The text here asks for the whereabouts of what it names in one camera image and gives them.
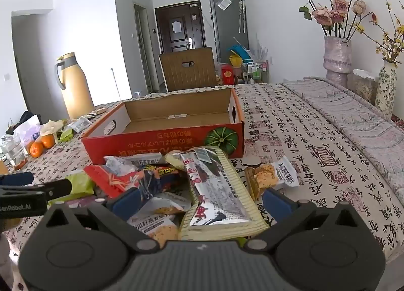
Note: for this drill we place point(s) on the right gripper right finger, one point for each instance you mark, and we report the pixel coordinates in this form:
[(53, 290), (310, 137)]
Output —
[(290, 217)]

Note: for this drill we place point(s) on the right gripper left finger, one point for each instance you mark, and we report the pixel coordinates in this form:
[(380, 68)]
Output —
[(110, 216)]

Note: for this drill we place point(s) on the red snack bag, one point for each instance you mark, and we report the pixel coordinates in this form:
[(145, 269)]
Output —
[(111, 184)]

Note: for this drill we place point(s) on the white cracker snack packet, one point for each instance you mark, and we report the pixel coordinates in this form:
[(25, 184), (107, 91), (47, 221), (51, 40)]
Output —
[(270, 176)]

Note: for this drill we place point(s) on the green nut bar packet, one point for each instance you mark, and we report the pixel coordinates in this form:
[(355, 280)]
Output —
[(82, 186)]

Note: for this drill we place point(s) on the long striped snack pack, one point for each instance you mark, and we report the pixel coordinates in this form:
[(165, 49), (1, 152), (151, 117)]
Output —
[(222, 208)]

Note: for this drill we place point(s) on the orange fruit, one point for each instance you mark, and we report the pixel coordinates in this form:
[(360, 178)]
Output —
[(48, 141), (36, 149)]

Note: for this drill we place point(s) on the cream crumpled bag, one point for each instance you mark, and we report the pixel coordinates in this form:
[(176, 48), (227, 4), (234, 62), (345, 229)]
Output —
[(52, 128)]

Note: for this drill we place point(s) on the grey folded table runner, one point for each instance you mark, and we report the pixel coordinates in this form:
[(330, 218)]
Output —
[(373, 133)]

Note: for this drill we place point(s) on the red cardboard snack box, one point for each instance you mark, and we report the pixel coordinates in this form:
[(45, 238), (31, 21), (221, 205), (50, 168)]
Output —
[(167, 122)]

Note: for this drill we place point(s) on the yellow thermos jug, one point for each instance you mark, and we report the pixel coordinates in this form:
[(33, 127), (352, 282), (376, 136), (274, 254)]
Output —
[(73, 84)]

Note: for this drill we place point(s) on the floral white vase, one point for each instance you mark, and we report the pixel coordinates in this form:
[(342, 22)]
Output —
[(386, 89)]

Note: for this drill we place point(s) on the wooden chair back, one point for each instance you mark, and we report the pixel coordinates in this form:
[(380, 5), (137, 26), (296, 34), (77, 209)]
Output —
[(188, 69)]

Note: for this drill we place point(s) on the pink textured vase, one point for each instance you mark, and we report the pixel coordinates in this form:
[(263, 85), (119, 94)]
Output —
[(337, 59)]

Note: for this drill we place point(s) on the dark front door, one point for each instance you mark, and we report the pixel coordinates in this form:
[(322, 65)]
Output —
[(180, 27)]

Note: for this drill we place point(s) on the dried pink roses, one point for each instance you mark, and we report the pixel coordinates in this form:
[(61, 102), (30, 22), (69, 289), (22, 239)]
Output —
[(338, 18)]

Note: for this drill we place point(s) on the grey refrigerator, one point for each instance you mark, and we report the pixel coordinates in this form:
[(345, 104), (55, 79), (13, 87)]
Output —
[(226, 22)]

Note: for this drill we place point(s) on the wire storage rack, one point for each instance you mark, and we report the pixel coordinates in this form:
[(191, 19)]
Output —
[(256, 72)]

